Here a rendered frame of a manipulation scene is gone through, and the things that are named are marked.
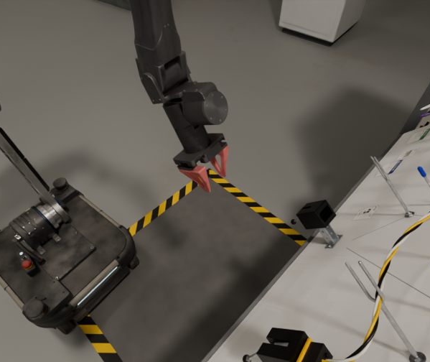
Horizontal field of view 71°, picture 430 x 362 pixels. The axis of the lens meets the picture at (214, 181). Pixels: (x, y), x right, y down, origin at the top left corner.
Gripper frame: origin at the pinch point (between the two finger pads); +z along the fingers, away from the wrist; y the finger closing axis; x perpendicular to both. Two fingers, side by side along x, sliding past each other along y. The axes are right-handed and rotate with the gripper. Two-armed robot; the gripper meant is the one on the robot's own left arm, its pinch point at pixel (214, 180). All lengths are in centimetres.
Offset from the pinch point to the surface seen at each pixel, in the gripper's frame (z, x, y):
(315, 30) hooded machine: 39, 126, 289
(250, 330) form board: 21.8, -13.8, -17.3
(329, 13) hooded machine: 26, 108, 289
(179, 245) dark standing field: 73, 85, 17
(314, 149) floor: 86, 63, 137
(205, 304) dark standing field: 88, 56, 1
